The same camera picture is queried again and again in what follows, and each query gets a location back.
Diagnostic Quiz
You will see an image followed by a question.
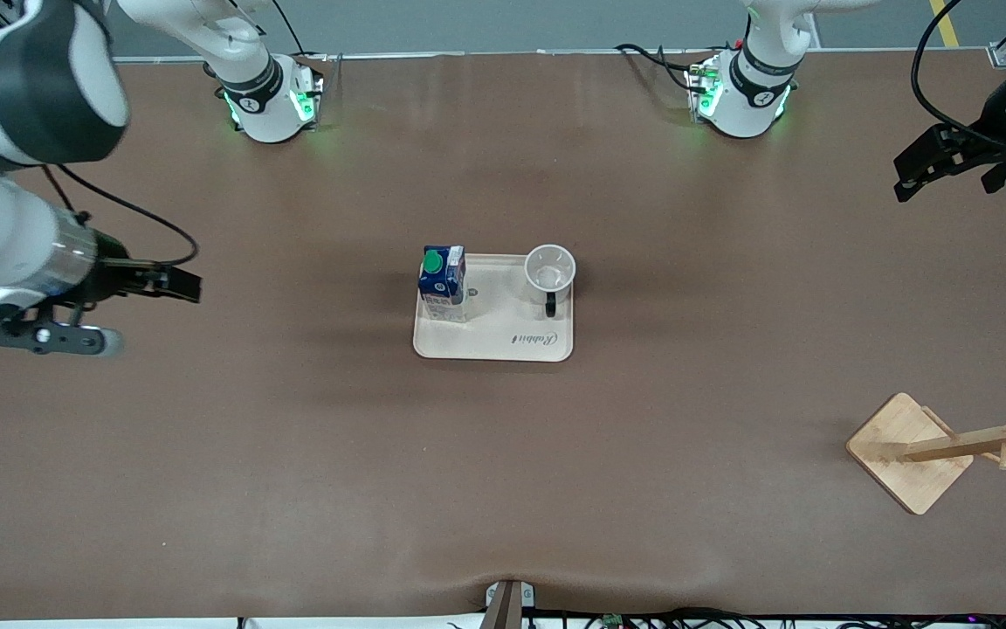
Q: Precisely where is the cream rectangular tray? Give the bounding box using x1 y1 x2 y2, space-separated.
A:
413 253 575 363

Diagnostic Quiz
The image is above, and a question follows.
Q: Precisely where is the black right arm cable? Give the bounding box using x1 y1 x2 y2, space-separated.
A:
38 161 201 268

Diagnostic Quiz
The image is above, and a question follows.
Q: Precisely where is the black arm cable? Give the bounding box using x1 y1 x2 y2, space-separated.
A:
38 161 201 268
911 0 1006 134

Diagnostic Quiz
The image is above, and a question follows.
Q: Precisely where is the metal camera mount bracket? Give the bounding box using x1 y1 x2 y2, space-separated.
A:
485 579 536 629

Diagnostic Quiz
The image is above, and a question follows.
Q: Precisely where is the black base cable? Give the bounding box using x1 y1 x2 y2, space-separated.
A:
271 0 331 64
614 43 699 93

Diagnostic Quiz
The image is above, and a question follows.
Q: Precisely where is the white smiley cup black handle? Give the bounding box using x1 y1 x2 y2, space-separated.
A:
524 244 577 318

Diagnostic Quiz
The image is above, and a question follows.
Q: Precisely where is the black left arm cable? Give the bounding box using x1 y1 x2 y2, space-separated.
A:
911 0 1006 134

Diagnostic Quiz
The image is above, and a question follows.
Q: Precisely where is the black left base cable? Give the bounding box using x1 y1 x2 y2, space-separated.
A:
614 43 699 93

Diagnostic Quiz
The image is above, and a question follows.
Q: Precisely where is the wooden cup rack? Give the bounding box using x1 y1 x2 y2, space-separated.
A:
845 382 1006 515

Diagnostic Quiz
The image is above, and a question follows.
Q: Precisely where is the blue milk carton green cap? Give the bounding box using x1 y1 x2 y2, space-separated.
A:
417 245 468 324

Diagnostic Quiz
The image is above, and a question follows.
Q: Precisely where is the black right base cable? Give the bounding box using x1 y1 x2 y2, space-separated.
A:
271 0 331 64

